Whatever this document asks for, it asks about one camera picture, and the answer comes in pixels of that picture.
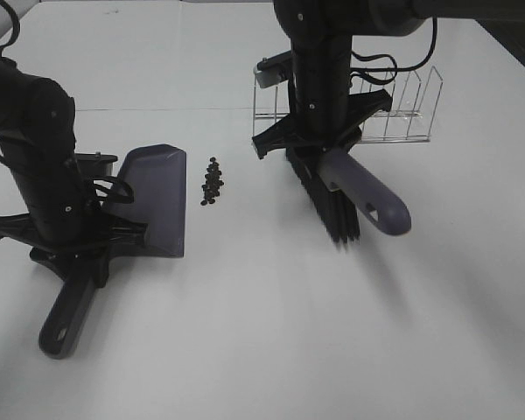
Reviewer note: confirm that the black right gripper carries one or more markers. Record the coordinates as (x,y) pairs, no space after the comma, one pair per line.
(323,113)

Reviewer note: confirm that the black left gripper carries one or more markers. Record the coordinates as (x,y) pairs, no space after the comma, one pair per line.
(60,222)

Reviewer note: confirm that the pile of coffee beans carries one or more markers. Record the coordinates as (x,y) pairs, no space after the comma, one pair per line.
(213,182)

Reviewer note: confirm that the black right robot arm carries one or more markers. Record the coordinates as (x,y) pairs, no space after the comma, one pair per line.
(307,23)

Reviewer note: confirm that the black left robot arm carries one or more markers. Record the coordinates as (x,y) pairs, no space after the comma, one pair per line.
(37,127)

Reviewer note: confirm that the metal wire dish rack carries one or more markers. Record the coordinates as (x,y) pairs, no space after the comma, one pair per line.
(415,99)

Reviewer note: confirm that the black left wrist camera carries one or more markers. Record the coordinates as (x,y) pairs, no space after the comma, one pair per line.
(93,165)

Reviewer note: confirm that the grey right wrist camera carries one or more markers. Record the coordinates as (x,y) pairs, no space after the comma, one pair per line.
(272,71)

